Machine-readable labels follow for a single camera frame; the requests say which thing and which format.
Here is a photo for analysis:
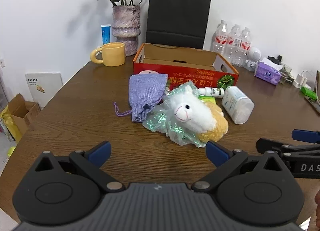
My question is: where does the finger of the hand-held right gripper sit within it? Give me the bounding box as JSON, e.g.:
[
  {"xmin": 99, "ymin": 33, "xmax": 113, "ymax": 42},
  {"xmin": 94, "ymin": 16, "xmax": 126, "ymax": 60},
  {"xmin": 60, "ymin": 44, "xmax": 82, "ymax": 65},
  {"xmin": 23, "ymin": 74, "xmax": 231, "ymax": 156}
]
[
  {"xmin": 292, "ymin": 129, "xmax": 320, "ymax": 144},
  {"xmin": 256, "ymin": 138, "xmax": 300, "ymax": 158}
]

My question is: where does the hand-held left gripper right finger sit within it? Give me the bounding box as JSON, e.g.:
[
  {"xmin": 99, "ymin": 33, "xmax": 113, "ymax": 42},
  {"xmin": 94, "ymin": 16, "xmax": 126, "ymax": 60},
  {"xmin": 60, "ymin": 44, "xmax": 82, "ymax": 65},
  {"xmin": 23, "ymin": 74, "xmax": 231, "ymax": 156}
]
[{"xmin": 191, "ymin": 140, "xmax": 287, "ymax": 193}]

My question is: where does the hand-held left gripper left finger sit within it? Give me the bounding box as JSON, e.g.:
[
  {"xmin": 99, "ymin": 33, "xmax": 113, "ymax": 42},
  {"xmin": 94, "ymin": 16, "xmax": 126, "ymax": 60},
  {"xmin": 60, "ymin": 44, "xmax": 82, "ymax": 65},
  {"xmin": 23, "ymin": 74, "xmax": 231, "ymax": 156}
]
[{"xmin": 34, "ymin": 141, "xmax": 126, "ymax": 193}]

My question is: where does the white alpaca plush toy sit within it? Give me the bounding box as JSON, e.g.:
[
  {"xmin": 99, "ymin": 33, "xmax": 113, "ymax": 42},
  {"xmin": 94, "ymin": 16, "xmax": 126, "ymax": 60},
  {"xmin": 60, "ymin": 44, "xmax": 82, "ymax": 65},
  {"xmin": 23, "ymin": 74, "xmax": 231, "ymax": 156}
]
[{"xmin": 162, "ymin": 87, "xmax": 229, "ymax": 144}]

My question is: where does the clear plastic pill jar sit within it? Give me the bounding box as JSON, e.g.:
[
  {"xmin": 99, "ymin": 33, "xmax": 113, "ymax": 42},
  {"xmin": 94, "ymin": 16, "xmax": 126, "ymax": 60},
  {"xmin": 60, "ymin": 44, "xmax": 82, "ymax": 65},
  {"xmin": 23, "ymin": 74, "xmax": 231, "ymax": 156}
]
[{"xmin": 221, "ymin": 86, "xmax": 255, "ymax": 124}]

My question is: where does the green tissue pack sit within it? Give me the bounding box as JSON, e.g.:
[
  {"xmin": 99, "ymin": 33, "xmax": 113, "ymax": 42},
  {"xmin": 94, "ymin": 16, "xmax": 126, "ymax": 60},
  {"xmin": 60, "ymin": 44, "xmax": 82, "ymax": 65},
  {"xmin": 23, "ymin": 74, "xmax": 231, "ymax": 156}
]
[{"xmin": 199, "ymin": 96, "xmax": 217, "ymax": 105}]

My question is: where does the iridescent green organza wrap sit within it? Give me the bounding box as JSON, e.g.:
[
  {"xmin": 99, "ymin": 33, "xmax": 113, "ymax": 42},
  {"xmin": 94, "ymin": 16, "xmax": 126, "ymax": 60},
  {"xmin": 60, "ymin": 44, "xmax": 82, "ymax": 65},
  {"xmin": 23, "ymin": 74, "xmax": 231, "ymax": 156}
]
[{"xmin": 142, "ymin": 82, "xmax": 208, "ymax": 148}]

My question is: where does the purple drawstring pouch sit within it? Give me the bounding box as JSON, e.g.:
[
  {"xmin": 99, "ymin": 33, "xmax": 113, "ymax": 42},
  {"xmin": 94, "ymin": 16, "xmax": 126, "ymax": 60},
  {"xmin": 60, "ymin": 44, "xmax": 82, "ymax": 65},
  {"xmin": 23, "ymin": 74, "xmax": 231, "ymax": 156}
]
[{"xmin": 113, "ymin": 73, "xmax": 168, "ymax": 123}]

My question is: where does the red cardboard box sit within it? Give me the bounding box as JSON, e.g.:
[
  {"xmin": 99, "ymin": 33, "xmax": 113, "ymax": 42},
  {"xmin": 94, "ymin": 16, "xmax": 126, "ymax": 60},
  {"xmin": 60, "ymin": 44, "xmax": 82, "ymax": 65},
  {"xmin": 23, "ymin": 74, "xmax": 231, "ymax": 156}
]
[{"xmin": 133, "ymin": 43, "xmax": 240, "ymax": 92}]

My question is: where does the wooden desk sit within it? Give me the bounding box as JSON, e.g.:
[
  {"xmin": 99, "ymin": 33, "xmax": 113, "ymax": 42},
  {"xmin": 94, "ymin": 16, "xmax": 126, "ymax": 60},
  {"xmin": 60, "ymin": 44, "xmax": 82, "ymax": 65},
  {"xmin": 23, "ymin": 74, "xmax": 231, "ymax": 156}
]
[{"xmin": 0, "ymin": 54, "xmax": 320, "ymax": 231}]

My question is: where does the green plastic object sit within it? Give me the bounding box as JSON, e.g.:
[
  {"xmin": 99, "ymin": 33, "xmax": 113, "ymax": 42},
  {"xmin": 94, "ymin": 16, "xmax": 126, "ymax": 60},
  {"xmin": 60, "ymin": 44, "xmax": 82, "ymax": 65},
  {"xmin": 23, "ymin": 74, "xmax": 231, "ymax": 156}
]
[{"xmin": 301, "ymin": 86, "xmax": 318, "ymax": 100}]

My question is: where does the white charger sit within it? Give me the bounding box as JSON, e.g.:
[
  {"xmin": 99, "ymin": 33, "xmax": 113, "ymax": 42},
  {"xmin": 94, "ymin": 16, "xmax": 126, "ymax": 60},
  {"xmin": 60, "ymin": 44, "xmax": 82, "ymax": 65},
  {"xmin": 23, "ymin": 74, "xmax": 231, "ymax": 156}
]
[{"xmin": 294, "ymin": 71, "xmax": 313, "ymax": 89}]

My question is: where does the white spray bottle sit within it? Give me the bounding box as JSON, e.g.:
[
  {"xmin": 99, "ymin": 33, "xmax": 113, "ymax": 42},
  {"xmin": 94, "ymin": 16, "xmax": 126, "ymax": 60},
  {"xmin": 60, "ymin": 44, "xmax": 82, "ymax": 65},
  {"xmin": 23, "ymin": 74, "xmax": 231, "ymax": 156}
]
[{"xmin": 197, "ymin": 87, "xmax": 225, "ymax": 98}]

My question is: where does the clear plastic container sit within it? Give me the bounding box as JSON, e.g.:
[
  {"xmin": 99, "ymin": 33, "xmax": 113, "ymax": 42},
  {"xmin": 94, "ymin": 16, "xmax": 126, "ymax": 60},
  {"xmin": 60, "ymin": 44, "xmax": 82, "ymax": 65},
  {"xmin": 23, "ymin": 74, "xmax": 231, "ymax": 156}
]
[{"xmin": 277, "ymin": 64, "xmax": 293, "ymax": 85}]

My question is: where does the purple tissue pack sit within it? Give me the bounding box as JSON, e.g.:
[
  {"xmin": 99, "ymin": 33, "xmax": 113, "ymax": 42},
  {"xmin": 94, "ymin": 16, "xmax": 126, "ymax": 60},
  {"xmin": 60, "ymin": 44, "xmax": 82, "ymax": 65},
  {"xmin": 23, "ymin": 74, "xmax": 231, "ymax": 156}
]
[{"xmin": 254, "ymin": 61, "xmax": 284, "ymax": 86}]

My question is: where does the black small device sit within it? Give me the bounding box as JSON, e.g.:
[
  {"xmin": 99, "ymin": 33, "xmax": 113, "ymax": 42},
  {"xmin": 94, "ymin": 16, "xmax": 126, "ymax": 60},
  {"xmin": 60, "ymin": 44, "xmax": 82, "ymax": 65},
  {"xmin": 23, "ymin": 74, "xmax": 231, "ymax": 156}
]
[{"xmin": 267, "ymin": 55, "xmax": 283, "ymax": 65}]

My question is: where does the white board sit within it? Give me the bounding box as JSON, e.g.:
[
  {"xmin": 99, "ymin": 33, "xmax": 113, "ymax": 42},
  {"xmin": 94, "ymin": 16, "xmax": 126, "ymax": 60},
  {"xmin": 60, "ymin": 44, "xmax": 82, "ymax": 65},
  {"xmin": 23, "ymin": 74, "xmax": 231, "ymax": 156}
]
[{"xmin": 25, "ymin": 72, "xmax": 63, "ymax": 108}]

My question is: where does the brown cardboard box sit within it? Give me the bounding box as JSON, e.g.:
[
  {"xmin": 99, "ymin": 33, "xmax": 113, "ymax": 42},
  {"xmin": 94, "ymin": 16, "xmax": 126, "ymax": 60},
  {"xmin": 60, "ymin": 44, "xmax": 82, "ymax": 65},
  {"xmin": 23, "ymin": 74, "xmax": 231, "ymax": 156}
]
[{"xmin": 8, "ymin": 93, "xmax": 41, "ymax": 134}]

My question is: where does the white robot-shaped speaker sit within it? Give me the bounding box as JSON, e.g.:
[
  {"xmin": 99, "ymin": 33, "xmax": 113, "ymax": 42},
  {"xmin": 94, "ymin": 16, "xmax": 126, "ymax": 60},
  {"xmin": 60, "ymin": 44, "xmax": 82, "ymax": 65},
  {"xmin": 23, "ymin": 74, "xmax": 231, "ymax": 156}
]
[{"xmin": 245, "ymin": 46, "xmax": 263, "ymax": 71}]

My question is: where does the yellow plastic bag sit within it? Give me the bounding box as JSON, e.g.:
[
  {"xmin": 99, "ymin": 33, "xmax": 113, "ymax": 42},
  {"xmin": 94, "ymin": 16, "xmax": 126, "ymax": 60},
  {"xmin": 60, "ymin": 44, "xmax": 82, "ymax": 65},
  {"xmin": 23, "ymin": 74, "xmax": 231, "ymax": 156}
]
[{"xmin": 0, "ymin": 106, "xmax": 23, "ymax": 143}]

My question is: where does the yellow mug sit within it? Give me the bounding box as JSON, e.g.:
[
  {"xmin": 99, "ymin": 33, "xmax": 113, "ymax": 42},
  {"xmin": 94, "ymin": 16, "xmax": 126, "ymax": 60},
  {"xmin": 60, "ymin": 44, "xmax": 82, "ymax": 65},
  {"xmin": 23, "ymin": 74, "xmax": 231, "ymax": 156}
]
[{"xmin": 90, "ymin": 42, "xmax": 126, "ymax": 67}]

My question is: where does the clear water bottle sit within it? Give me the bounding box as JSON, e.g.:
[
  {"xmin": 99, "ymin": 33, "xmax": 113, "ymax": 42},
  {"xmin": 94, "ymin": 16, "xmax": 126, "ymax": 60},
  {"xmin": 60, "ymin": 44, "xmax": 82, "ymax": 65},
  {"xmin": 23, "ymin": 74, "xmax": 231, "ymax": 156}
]
[
  {"xmin": 212, "ymin": 20, "xmax": 229, "ymax": 59},
  {"xmin": 226, "ymin": 24, "xmax": 242, "ymax": 65},
  {"xmin": 235, "ymin": 27, "xmax": 252, "ymax": 68}
]

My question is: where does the blue and white tube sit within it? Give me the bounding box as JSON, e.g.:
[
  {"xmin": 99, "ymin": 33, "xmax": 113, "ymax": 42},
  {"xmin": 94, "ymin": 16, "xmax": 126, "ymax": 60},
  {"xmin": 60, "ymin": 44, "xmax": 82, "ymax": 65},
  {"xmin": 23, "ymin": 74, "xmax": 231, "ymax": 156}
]
[{"xmin": 101, "ymin": 24, "xmax": 111, "ymax": 45}]

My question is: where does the purple ceramic vase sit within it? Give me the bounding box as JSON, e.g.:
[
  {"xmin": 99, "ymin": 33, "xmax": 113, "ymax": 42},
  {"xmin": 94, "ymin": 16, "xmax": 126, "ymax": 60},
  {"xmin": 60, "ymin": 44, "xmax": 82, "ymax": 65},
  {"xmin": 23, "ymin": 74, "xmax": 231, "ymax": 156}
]
[{"xmin": 112, "ymin": 5, "xmax": 141, "ymax": 56}]

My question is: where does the black paper bag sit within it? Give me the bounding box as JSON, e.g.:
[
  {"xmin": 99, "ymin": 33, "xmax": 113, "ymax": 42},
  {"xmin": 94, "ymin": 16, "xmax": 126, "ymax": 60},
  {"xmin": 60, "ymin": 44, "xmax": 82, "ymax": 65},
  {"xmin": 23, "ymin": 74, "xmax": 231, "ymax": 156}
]
[{"xmin": 146, "ymin": 0, "xmax": 212, "ymax": 50}]

